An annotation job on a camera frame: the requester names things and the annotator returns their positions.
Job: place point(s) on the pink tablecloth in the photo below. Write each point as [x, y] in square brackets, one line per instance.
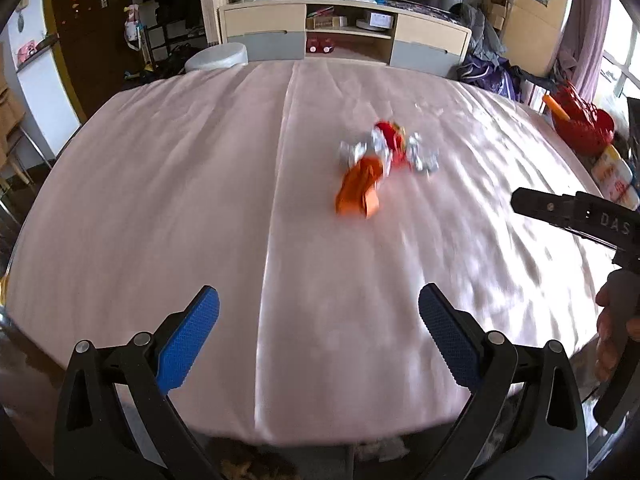
[200, 210]

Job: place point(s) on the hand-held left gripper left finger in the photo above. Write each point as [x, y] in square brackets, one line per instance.
[187, 345]

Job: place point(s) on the white bottle with red label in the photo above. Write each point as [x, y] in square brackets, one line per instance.
[622, 187]

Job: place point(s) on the white bottle with yellow label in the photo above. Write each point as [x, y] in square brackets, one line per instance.
[607, 167]

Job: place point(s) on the silver wrapper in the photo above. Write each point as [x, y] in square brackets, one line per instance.
[357, 149]

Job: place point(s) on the grey wrapper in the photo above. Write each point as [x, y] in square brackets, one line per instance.
[422, 157]

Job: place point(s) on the cardboard boxes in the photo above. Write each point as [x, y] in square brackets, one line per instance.
[535, 10]
[496, 5]

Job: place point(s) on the dark brown door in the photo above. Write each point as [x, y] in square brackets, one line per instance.
[90, 60]

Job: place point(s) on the red plastic basket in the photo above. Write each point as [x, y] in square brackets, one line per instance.
[585, 125]

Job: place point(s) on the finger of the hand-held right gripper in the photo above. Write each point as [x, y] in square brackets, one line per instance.
[542, 206]

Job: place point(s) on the red and yellow wrapper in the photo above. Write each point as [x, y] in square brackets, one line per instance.
[392, 140]

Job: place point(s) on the person's right hand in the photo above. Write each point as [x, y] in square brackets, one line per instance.
[610, 320]

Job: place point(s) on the flat cardboard box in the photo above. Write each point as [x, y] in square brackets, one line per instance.
[325, 22]

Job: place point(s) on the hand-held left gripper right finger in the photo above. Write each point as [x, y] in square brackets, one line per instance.
[450, 340]

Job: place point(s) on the white box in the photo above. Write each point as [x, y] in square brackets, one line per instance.
[378, 20]

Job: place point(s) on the purple curtain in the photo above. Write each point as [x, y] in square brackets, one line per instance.
[582, 25]

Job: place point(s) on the white round stool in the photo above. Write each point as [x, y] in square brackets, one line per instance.
[215, 57]

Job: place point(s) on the rolled bamboo mat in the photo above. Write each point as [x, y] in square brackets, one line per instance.
[212, 0]

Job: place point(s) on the blue cloth heap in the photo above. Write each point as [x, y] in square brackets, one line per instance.
[487, 65]

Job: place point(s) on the orange plastic bat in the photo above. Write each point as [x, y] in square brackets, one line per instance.
[556, 106]

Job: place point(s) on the beige television cabinet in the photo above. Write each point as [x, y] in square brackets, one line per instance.
[270, 25]

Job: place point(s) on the window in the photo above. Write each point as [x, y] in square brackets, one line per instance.
[622, 60]

